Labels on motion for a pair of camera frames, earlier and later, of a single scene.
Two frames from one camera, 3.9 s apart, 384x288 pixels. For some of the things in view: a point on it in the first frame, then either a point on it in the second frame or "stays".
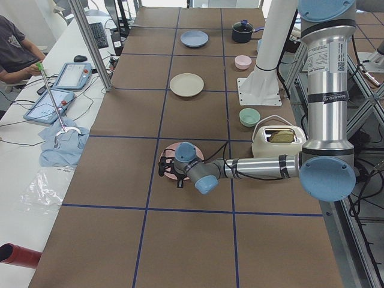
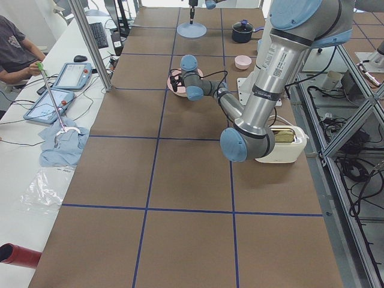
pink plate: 175,168 to 181,90
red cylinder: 11,253 stays
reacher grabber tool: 40,65 stays
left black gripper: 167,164 to 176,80
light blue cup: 260,42 stays
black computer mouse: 80,58 stays
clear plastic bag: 45,192 stays
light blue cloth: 71,144 stays
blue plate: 194,39 to 191,31
